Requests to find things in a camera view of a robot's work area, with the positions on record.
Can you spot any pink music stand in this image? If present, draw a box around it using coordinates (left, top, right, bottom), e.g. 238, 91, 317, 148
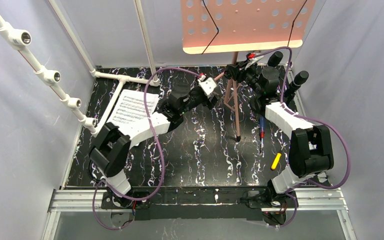
180, 0, 318, 143

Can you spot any sheet music page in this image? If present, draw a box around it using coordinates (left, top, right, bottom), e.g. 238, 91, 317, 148
107, 89, 147, 127

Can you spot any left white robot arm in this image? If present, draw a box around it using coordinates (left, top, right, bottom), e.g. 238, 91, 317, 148
88, 78, 219, 201

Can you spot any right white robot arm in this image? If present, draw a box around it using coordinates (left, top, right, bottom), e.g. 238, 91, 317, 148
224, 61, 334, 203

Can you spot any left black microphone on stand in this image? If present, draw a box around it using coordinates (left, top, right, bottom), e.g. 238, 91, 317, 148
249, 51, 283, 117

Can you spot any black microphone on stand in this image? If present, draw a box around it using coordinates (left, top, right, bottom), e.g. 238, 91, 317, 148
249, 51, 283, 117
283, 70, 309, 106

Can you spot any right black microphone on stand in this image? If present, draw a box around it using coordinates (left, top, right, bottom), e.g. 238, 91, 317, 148
283, 70, 309, 106

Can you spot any blue red screwdriver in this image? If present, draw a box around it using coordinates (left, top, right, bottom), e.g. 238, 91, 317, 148
259, 116, 265, 154

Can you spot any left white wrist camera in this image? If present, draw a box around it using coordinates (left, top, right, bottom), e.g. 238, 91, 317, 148
198, 75, 218, 97

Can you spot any black coiled cable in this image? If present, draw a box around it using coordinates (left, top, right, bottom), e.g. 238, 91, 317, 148
88, 158, 107, 185

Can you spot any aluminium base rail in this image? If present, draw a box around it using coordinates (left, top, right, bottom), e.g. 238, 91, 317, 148
42, 186, 356, 240

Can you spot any white PVC pipe frame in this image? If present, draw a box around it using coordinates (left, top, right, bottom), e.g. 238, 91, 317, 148
0, 0, 162, 139

